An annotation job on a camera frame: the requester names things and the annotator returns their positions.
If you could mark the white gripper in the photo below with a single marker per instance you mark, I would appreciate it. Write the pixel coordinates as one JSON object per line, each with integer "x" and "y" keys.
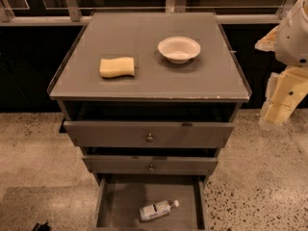
{"x": 293, "y": 40}

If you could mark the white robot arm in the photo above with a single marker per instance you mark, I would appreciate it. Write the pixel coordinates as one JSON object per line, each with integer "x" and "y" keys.
{"x": 303, "y": 7}

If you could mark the grey drawer cabinet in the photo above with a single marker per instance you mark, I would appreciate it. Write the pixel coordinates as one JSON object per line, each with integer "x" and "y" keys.
{"x": 209, "y": 88}

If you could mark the top drawer brass knob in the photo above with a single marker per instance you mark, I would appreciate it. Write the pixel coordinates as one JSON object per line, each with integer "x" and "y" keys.
{"x": 149, "y": 137}

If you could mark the middle grey drawer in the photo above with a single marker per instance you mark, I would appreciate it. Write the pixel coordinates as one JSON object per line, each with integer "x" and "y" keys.
{"x": 139, "y": 165}

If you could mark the grey drawer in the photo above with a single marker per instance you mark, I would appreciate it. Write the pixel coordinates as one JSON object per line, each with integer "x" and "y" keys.
{"x": 121, "y": 197}
{"x": 139, "y": 165}
{"x": 133, "y": 134}

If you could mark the top grey drawer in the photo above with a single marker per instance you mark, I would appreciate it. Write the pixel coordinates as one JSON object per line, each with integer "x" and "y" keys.
{"x": 133, "y": 134}

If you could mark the bottom grey drawer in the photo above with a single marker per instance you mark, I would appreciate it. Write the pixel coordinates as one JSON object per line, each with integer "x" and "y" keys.
{"x": 121, "y": 197}

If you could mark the white bowl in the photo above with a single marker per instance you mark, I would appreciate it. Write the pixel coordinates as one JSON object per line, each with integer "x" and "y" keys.
{"x": 179, "y": 50}

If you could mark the yellow sponge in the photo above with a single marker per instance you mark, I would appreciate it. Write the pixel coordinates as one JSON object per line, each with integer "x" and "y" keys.
{"x": 111, "y": 68}

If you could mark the black object on floor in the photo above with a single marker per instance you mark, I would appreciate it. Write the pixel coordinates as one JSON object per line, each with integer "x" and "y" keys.
{"x": 41, "y": 227}

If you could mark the metal window railing frame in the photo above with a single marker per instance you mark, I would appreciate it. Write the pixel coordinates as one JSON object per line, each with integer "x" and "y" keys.
{"x": 80, "y": 12}

